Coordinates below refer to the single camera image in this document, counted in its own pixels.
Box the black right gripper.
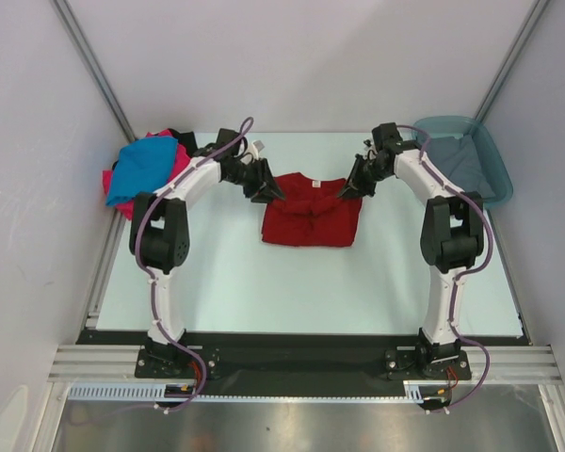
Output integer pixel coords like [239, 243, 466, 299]
[338, 153, 392, 201]

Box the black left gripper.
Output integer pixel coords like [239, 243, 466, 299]
[224, 158, 285, 205]

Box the red t shirt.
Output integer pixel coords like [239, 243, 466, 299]
[261, 172, 363, 248]

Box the blue t shirt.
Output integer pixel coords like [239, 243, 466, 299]
[105, 136, 179, 208]

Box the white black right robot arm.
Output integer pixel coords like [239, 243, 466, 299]
[338, 122, 485, 379]

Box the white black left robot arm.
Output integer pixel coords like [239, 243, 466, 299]
[129, 129, 283, 379]

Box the pink folded t shirt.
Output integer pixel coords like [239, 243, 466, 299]
[102, 133, 192, 220]

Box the black folded t shirt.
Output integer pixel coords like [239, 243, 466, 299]
[120, 128, 198, 181]

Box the grey t shirt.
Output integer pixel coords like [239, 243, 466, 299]
[427, 137, 495, 199]

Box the teal plastic basket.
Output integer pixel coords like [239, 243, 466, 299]
[412, 116, 513, 210]

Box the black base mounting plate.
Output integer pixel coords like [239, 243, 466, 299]
[74, 331, 533, 397]

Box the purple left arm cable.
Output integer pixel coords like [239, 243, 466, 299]
[68, 116, 255, 425]

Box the right aluminium corner post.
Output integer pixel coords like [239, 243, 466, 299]
[474, 0, 554, 122]

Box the aluminium corner post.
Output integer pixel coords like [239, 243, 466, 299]
[50, 0, 137, 142]
[474, 0, 554, 122]

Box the grey slotted cable duct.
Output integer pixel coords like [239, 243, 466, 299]
[68, 381, 449, 404]

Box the aluminium front frame rail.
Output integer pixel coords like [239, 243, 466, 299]
[48, 345, 562, 385]

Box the left aluminium corner post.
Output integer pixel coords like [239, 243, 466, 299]
[50, 0, 137, 142]

